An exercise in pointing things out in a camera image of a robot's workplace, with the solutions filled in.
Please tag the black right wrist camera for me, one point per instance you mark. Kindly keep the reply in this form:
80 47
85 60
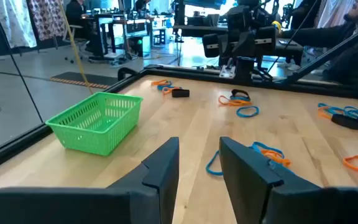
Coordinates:
239 18

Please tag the pale pink hanging cloth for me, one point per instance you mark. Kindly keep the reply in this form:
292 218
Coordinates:
331 12

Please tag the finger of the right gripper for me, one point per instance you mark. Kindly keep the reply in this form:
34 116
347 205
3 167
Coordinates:
210 51
265 46

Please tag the black diagonal frame beam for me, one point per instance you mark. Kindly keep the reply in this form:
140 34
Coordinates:
331 52

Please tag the red floral hanging cloth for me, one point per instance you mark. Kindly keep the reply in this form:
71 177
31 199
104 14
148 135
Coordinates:
47 18

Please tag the black office desk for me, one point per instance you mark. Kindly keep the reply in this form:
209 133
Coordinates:
99 37

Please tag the black work table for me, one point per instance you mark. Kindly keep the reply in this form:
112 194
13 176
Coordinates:
194 31

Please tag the person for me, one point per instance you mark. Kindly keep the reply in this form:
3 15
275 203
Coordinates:
75 14
141 4
322 35

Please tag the green plastic basket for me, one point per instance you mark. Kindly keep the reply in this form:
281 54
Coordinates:
89 143

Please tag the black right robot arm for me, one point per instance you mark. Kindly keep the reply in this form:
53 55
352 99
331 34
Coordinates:
244 74

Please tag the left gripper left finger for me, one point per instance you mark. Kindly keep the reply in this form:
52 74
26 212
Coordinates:
154 193

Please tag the black PC tower green light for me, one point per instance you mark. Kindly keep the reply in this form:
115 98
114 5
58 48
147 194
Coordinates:
140 48

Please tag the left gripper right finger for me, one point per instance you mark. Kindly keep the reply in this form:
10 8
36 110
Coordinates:
253 199

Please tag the black mat orange striped edge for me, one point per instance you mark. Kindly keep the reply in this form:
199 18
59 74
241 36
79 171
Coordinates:
82 77

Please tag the white patterned hanging cloth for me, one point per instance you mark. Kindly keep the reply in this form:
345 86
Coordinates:
14 21

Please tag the office chair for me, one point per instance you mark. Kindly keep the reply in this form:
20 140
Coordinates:
75 32

